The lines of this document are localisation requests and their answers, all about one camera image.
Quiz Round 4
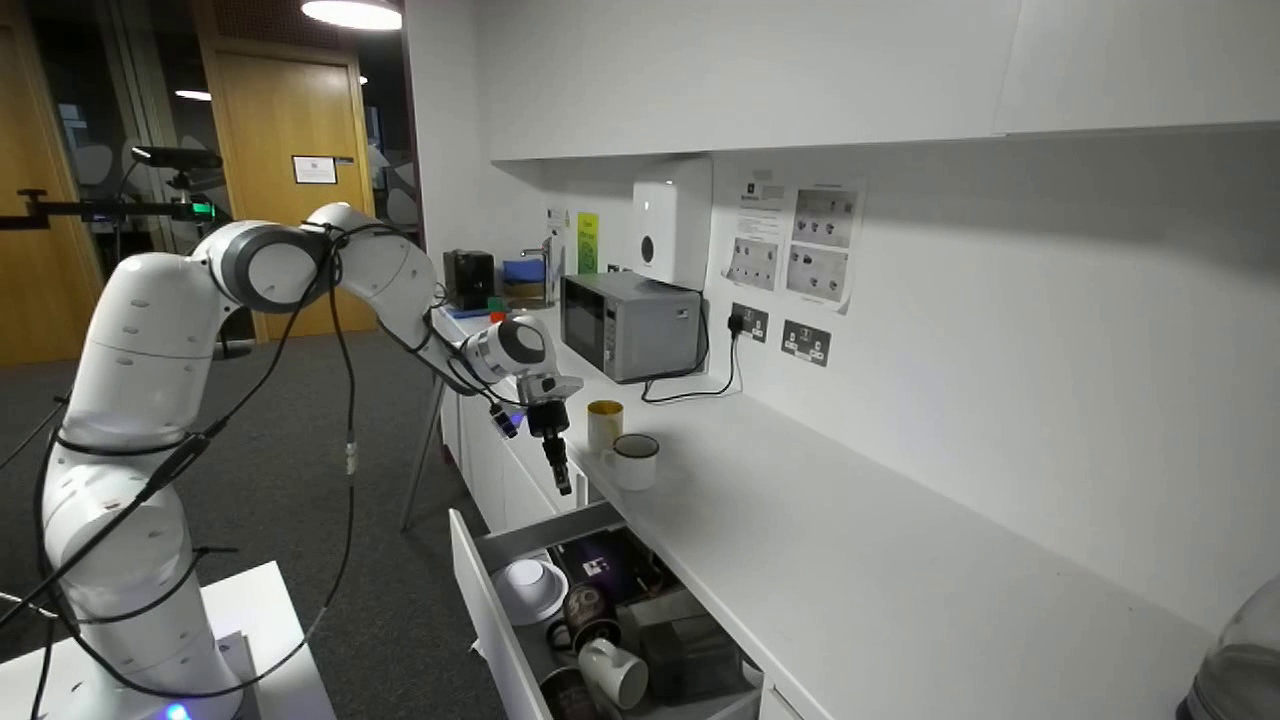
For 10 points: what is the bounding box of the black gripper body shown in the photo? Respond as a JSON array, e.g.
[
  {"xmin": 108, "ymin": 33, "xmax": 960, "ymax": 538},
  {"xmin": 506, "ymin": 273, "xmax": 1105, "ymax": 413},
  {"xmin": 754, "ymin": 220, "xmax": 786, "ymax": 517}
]
[{"xmin": 525, "ymin": 395, "xmax": 575, "ymax": 451}]

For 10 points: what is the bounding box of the white mug yellow inside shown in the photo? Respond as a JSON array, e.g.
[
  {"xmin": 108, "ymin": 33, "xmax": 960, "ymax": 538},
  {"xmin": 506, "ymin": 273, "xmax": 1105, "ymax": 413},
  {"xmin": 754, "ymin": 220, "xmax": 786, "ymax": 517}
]
[{"xmin": 583, "ymin": 395, "xmax": 627, "ymax": 461}]

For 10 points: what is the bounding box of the white enamel mug dark rim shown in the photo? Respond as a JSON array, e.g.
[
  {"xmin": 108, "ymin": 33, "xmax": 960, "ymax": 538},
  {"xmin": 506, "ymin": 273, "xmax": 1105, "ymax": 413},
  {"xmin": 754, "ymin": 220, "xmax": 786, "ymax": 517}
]
[{"xmin": 606, "ymin": 429, "xmax": 664, "ymax": 497}]

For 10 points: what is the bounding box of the brown printed mug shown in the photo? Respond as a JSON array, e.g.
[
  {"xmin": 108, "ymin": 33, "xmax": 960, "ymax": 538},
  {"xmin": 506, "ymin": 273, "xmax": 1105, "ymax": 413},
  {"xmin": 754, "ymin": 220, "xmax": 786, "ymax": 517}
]
[{"xmin": 561, "ymin": 581, "xmax": 616, "ymax": 636}]

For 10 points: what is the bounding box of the white robot base platform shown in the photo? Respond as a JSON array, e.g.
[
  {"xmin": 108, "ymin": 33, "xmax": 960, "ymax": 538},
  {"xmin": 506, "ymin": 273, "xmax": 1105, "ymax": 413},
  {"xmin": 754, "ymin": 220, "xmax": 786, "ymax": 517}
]
[{"xmin": 0, "ymin": 554, "xmax": 340, "ymax": 720}]

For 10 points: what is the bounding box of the white open drawer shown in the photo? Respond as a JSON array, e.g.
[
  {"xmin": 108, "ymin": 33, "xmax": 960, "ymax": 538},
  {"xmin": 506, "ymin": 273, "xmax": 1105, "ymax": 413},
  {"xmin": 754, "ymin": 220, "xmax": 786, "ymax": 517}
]
[{"xmin": 444, "ymin": 501, "xmax": 771, "ymax": 720}]

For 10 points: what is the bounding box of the white base cabinet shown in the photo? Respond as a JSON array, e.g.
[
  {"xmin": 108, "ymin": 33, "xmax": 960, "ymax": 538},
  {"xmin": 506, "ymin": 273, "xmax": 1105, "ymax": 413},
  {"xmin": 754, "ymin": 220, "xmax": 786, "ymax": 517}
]
[{"xmin": 434, "ymin": 385, "xmax": 824, "ymax": 720}]

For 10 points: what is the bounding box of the white bowl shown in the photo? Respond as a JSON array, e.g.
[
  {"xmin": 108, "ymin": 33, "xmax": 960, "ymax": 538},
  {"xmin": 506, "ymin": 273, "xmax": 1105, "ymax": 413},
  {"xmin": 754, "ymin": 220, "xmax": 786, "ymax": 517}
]
[{"xmin": 490, "ymin": 553, "xmax": 571, "ymax": 632}]

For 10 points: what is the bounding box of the silver microwave oven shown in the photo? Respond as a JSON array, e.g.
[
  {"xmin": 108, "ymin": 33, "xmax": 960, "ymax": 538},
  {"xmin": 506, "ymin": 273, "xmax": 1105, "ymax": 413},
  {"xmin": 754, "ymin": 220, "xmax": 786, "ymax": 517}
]
[{"xmin": 555, "ymin": 269, "xmax": 712, "ymax": 387}]

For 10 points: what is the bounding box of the blue container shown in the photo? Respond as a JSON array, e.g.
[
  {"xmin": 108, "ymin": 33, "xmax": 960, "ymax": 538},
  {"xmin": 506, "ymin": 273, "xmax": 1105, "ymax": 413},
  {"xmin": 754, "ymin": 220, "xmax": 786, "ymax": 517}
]
[{"xmin": 497, "ymin": 252, "xmax": 555, "ymax": 308}]

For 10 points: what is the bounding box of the black countertop appliance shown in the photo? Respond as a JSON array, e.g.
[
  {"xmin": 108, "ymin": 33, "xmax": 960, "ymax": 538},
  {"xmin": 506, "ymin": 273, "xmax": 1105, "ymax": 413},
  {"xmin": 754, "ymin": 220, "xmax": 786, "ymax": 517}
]
[{"xmin": 438, "ymin": 248, "xmax": 499, "ymax": 317}]

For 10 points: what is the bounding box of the white folded napkin stack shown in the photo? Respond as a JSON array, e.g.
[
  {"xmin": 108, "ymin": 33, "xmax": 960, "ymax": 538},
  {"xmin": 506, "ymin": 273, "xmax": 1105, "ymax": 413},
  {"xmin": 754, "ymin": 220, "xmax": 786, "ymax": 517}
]
[{"xmin": 627, "ymin": 589, "xmax": 706, "ymax": 632}]

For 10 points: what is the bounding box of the white paper towel dispenser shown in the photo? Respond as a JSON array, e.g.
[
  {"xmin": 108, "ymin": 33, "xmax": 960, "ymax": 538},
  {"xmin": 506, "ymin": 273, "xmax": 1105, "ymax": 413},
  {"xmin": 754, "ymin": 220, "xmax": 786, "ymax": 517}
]
[{"xmin": 625, "ymin": 177, "xmax": 684, "ymax": 289}]

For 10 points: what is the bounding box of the dark translucent bag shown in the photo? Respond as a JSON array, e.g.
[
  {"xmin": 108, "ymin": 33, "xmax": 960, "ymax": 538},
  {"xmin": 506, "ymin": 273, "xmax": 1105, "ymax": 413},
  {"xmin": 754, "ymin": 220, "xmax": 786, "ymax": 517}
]
[{"xmin": 645, "ymin": 620, "xmax": 761, "ymax": 705}]

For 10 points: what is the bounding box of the white door sign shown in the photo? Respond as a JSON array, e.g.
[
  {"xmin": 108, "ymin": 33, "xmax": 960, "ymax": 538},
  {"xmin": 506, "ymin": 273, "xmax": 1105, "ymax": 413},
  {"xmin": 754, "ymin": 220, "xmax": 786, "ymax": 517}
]
[{"xmin": 288, "ymin": 150, "xmax": 340, "ymax": 187}]

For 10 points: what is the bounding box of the wooden door with sign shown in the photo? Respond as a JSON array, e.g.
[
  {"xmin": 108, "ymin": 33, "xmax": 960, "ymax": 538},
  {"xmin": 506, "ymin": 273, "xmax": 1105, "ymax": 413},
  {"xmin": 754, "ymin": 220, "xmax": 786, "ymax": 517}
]
[{"xmin": 195, "ymin": 36, "xmax": 387, "ymax": 345}]

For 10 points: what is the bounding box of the round ceiling lamp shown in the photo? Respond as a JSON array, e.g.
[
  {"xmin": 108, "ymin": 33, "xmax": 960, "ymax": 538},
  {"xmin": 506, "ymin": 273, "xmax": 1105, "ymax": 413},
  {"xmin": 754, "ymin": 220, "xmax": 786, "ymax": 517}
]
[{"xmin": 297, "ymin": 0, "xmax": 409, "ymax": 36}]

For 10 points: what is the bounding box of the plain wooden door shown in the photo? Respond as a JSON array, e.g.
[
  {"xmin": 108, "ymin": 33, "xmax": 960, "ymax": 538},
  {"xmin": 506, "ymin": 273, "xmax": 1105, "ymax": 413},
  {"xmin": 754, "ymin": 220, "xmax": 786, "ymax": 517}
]
[{"xmin": 0, "ymin": 0, "xmax": 110, "ymax": 372}]

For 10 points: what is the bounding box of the glass kettle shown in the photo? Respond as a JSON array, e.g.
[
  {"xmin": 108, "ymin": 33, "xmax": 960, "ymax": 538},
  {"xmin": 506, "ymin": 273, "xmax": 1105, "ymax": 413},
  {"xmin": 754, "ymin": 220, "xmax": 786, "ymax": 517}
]
[{"xmin": 1177, "ymin": 572, "xmax": 1280, "ymax": 720}]

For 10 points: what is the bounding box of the yellow green wall notice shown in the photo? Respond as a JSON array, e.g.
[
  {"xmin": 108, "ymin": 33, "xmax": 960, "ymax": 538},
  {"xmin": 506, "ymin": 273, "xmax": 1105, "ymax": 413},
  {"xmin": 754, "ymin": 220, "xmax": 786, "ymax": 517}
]
[{"xmin": 571, "ymin": 208, "xmax": 606, "ymax": 279}]

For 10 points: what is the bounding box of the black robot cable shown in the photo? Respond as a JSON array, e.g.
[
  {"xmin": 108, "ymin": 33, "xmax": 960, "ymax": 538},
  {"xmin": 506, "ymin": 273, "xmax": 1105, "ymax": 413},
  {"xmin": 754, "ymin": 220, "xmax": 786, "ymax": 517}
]
[{"xmin": 0, "ymin": 235, "xmax": 528, "ymax": 717}]

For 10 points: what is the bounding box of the black microwave power cable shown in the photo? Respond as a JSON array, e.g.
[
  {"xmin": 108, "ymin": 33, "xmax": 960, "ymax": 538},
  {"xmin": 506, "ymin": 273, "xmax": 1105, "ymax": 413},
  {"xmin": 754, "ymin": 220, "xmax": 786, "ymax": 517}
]
[{"xmin": 636, "ymin": 317, "xmax": 745, "ymax": 407}]

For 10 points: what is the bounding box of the dark double wall socket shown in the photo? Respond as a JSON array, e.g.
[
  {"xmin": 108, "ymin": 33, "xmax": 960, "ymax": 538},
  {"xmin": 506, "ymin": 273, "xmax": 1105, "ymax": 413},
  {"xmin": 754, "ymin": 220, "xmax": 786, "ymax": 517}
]
[
  {"xmin": 774, "ymin": 317, "xmax": 835, "ymax": 372},
  {"xmin": 724, "ymin": 301, "xmax": 771, "ymax": 349}
]

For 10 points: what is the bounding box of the white fused switch plate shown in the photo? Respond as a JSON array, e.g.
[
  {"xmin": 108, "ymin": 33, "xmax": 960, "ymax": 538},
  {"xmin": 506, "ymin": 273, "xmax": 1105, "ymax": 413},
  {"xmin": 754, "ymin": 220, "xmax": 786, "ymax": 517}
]
[
  {"xmin": 784, "ymin": 240, "xmax": 851, "ymax": 303},
  {"xmin": 724, "ymin": 233, "xmax": 784, "ymax": 297}
]

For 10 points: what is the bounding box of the grey printed wall notice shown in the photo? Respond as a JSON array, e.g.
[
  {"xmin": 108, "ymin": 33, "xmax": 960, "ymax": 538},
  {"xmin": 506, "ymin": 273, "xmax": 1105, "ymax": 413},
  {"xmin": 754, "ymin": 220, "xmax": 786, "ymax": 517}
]
[{"xmin": 786, "ymin": 183, "xmax": 858, "ymax": 252}]

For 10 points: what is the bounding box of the white wall cabinet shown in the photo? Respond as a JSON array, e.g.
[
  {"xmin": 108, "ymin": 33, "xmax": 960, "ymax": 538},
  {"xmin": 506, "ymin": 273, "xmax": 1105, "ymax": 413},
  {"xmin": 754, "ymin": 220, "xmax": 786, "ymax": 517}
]
[{"xmin": 474, "ymin": 0, "xmax": 1280, "ymax": 168}]

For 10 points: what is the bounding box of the black camera stand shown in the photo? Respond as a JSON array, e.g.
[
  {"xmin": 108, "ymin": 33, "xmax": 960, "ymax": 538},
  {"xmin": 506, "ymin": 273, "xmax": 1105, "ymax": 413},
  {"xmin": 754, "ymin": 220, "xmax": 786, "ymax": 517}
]
[{"xmin": 0, "ymin": 183, "xmax": 224, "ymax": 233}]

